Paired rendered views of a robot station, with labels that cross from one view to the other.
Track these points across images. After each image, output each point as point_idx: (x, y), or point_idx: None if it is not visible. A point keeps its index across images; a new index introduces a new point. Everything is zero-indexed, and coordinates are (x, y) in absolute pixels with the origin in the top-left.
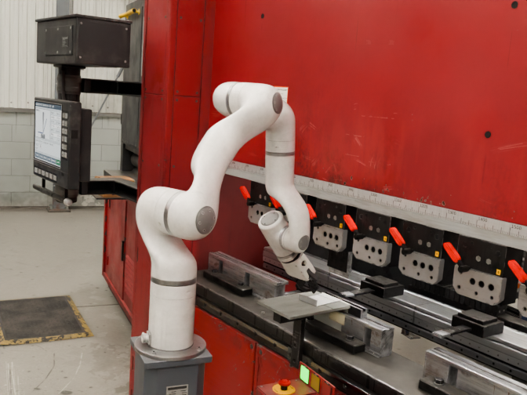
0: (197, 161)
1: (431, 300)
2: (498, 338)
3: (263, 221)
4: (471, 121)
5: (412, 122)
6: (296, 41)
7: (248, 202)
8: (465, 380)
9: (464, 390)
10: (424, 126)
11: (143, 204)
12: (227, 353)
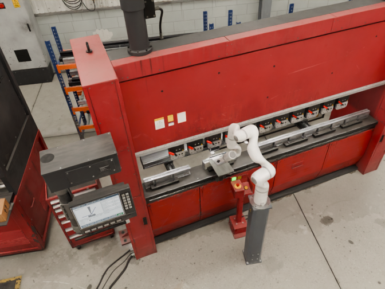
0: (262, 159)
1: None
2: None
3: (232, 156)
4: (263, 96)
5: (244, 102)
6: (187, 95)
7: (176, 155)
8: (261, 147)
9: (261, 149)
10: (248, 102)
11: (263, 180)
12: (184, 198)
